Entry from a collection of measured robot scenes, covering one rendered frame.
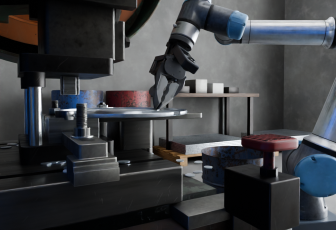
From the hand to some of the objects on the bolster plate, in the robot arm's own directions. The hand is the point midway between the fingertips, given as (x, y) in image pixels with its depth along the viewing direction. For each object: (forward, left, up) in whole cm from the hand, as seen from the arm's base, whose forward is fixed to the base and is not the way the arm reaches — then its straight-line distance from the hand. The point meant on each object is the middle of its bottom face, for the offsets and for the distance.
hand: (159, 105), depth 78 cm
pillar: (+30, +8, -6) cm, 32 cm away
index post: (+15, -6, -9) cm, 19 cm away
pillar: (+25, +24, -6) cm, 35 cm away
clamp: (+16, +30, -9) cm, 36 cm away
